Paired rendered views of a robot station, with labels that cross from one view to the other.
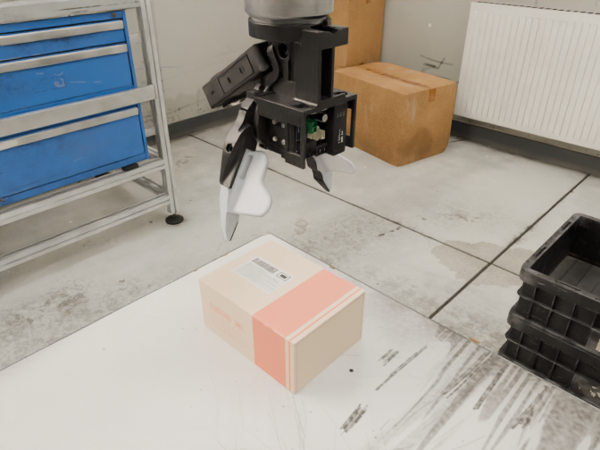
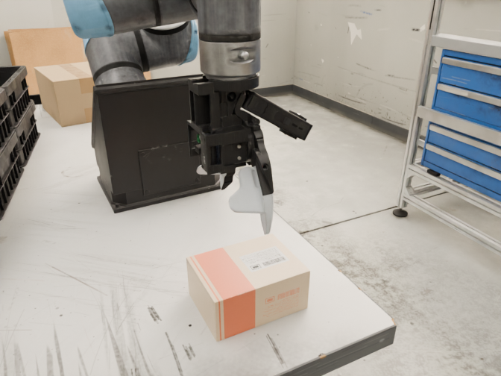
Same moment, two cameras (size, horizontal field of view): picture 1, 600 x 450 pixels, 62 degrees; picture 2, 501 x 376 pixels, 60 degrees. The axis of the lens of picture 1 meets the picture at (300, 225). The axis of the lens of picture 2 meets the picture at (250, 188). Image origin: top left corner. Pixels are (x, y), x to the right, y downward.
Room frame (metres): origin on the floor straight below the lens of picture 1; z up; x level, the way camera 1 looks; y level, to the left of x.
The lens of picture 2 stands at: (0.67, -0.50, 1.19)
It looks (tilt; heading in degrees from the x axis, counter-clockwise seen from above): 27 degrees down; 110
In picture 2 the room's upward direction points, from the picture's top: straight up
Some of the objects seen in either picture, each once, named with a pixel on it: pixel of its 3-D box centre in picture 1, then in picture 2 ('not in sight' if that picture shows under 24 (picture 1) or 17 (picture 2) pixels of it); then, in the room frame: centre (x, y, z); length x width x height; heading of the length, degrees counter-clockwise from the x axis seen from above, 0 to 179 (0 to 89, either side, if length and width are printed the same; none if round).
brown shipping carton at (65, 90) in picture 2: not in sight; (77, 91); (-0.50, 0.82, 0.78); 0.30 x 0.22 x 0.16; 145
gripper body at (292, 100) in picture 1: (295, 90); (227, 121); (0.45, 0.00, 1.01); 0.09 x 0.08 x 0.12; 46
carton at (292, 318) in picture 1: (281, 309); (247, 283); (0.47, 0.02, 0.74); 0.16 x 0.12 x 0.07; 46
